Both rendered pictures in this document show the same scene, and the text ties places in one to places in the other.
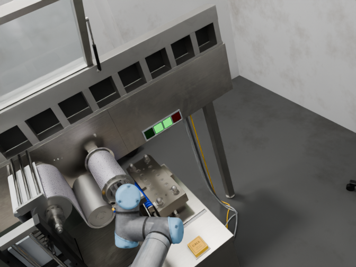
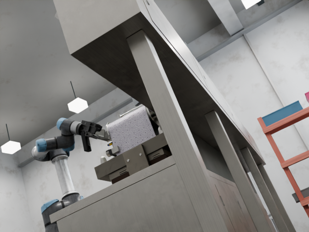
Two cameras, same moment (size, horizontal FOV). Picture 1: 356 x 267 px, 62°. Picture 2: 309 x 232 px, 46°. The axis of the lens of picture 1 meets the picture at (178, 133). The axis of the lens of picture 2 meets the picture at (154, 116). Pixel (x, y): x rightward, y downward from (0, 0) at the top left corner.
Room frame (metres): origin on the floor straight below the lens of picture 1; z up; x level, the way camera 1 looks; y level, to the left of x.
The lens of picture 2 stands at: (2.19, -1.05, 0.47)
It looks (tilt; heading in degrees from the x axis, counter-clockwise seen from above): 23 degrees up; 126
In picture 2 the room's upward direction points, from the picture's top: 22 degrees counter-clockwise
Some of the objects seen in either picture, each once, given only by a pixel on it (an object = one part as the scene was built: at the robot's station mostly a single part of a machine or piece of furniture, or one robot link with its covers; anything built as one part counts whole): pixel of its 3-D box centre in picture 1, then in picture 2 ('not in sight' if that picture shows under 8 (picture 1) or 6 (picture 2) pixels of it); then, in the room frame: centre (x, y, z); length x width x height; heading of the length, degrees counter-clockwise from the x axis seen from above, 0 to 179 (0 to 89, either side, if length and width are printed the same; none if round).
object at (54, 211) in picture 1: (55, 216); not in sight; (0.81, 0.54, 1.33); 0.06 x 0.06 x 0.06; 20
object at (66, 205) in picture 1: (47, 193); not in sight; (0.95, 0.60, 1.33); 0.25 x 0.14 x 0.14; 20
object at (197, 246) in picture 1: (197, 246); not in sight; (0.75, 0.09, 0.91); 0.07 x 0.07 x 0.02; 20
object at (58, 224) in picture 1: (58, 226); not in sight; (0.75, 0.52, 1.33); 0.06 x 0.03 x 0.03; 20
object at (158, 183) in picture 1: (154, 183); (139, 157); (1.13, 0.20, 1.00); 0.40 x 0.16 x 0.06; 20
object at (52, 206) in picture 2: not in sight; (52, 211); (0.25, 0.28, 1.07); 0.13 x 0.12 x 0.14; 65
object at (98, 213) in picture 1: (92, 199); not in sight; (0.99, 0.47, 1.17); 0.26 x 0.12 x 0.12; 20
